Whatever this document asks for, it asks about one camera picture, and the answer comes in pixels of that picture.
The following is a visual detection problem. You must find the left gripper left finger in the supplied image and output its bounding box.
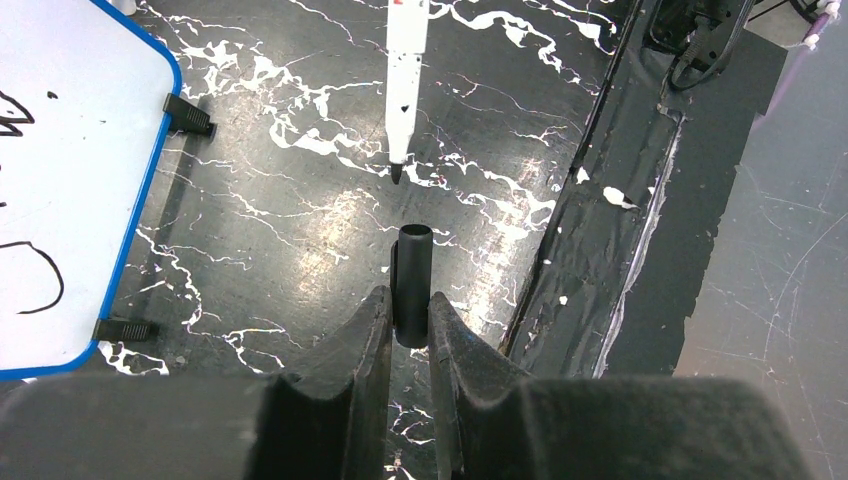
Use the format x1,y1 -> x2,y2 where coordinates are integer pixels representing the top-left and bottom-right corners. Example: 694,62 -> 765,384
1,286 -> 392,479

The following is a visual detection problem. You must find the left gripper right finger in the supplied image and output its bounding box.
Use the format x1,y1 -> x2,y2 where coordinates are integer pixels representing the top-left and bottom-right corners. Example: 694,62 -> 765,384
428,293 -> 811,479

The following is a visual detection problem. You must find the black marker cap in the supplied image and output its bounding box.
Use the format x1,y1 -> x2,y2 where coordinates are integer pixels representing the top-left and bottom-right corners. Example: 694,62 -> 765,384
390,224 -> 433,349

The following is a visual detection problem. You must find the black white marker pen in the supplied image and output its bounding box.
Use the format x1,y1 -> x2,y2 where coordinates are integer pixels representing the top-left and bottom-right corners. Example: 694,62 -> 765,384
385,0 -> 430,184

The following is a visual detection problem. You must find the blue framed whiteboard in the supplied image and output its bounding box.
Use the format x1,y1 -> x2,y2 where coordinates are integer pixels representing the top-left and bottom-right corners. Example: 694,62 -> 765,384
1,1 -> 182,381

